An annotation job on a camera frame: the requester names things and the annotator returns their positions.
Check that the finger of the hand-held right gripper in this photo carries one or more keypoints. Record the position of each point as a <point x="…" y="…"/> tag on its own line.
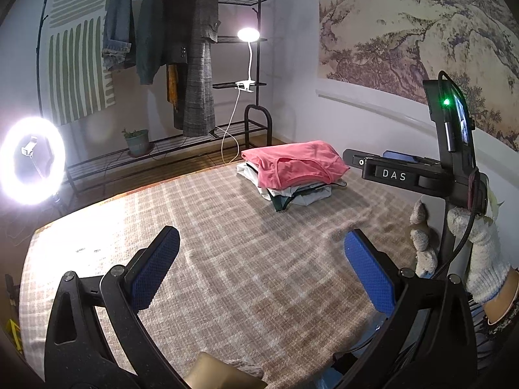
<point x="353" y="158"/>
<point x="399" y="155"/>

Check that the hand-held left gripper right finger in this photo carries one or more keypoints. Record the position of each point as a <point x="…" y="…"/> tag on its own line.
<point x="371" y="275"/>

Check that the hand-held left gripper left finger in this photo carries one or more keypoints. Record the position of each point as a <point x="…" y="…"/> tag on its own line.
<point x="156" y="267"/>

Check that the pink shirt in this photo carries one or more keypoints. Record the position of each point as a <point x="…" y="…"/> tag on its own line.
<point x="296" y="162"/>

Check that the person's left forearm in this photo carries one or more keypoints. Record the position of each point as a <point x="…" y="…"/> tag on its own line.
<point x="215" y="375"/>

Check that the person's right forearm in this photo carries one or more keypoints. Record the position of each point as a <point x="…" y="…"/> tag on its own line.
<point x="505" y="295"/>

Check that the black metal clothes rack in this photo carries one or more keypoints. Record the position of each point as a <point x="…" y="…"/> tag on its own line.
<point x="258" y="107"/>

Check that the person's right hand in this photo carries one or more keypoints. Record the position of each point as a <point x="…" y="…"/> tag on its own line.
<point x="486" y="251"/>

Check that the white garment with dark trim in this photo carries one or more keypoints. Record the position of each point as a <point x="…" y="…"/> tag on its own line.
<point x="308" y="198"/>

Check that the beige plaid blanket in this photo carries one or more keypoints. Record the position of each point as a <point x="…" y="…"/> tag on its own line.
<point x="243" y="271"/>

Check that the white folded shirt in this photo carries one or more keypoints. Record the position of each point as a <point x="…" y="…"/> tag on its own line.
<point x="249" y="176"/>

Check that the small potted plant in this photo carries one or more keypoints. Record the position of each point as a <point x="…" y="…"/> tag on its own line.
<point x="137" y="144"/>

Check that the white clip lamp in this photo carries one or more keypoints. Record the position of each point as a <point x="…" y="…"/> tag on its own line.
<point x="248" y="34"/>

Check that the grey plaid coat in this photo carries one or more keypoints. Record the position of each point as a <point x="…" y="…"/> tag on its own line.
<point x="198" y="89"/>

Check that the yellow scarf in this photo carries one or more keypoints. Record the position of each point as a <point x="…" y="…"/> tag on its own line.
<point x="172" y="85"/>

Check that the black jacket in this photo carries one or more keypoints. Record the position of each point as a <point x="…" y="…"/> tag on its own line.
<point x="174" y="20"/>

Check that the dark green jacket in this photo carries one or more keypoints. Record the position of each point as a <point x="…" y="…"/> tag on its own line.
<point x="149" y="40"/>

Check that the blue denim jacket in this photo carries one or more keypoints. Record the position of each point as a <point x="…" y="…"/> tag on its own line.
<point x="117" y="28"/>

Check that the landscape painting wall poster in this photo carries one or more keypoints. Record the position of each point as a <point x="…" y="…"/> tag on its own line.
<point x="405" y="28"/>

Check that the yellow metal frame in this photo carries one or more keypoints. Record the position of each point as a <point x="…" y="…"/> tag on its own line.
<point x="14" y="334"/>

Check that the green striped wall hanging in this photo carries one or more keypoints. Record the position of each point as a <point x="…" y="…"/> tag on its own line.
<point x="77" y="69"/>

